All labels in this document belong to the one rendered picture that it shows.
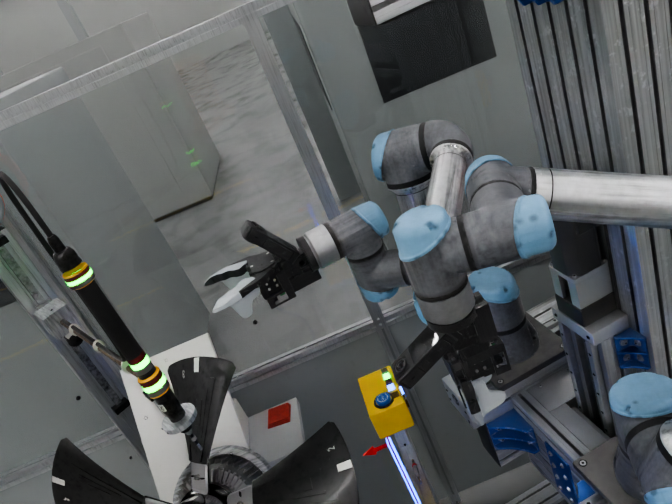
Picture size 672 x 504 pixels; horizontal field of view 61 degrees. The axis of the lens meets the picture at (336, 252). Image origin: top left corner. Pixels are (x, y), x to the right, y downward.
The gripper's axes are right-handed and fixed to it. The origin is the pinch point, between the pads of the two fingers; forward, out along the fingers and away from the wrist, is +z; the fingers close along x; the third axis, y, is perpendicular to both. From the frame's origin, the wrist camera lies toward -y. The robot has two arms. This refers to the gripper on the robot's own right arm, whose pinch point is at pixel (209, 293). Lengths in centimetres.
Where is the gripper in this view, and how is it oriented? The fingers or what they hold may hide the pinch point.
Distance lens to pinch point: 107.6
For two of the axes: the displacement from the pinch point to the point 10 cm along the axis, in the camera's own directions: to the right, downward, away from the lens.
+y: 3.6, 8.2, 4.5
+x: -3.2, -3.5, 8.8
